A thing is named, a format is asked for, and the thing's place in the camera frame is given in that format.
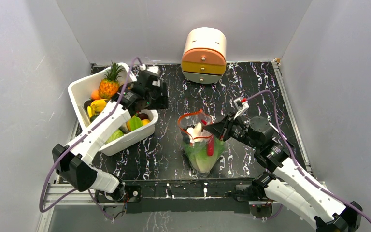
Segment dark red toy plum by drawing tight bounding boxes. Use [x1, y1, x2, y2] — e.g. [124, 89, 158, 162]
[137, 113, 149, 120]

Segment white toy mushroom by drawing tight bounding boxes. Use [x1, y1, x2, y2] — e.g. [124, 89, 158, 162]
[186, 122, 211, 143]

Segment round pastel drawer cabinet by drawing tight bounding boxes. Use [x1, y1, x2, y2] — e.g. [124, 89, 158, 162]
[181, 27, 227, 84]

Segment small yellow toy fruit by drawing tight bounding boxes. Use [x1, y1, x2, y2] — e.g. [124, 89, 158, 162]
[142, 119, 150, 126]

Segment green toy cabbage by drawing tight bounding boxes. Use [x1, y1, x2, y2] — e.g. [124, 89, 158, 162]
[106, 129, 125, 144]

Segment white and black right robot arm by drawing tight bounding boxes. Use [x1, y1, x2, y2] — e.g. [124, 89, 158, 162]
[204, 114, 362, 232]

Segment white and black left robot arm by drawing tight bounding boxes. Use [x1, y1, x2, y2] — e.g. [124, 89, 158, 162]
[52, 66, 169, 201]

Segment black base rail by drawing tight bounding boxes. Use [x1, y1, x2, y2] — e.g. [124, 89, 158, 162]
[95, 178, 281, 215]

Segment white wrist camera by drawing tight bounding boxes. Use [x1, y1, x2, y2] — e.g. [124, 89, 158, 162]
[139, 64, 161, 76]
[233, 97, 249, 119]

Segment toy pineapple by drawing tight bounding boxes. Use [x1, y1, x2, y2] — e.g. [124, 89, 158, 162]
[98, 61, 125, 99]

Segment white plastic food bin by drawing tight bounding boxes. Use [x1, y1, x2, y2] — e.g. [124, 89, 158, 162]
[68, 67, 158, 156]

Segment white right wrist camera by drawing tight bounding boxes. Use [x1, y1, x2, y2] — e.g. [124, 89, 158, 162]
[233, 97, 249, 119]

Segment green toy lettuce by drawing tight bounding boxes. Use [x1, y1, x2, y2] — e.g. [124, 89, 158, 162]
[183, 139, 226, 174]

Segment yellow toy banana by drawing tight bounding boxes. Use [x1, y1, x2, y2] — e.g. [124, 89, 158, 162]
[85, 99, 109, 118]

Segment red toy chili pepper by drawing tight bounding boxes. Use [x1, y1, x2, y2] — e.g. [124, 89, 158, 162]
[201, 119, 214, 157]

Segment clear zip bag orange zipper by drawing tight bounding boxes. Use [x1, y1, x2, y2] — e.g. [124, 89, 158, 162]
[177, 110, 225, 177]

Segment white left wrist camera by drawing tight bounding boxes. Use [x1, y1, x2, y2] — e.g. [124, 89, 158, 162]
[139, 64, 161, 76]

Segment green toy star fruit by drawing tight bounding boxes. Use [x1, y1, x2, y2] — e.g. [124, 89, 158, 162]
[128, 116, 143, 131]

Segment toy peach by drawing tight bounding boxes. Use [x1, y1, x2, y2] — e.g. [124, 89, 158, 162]
[90, 89, 101, 100]

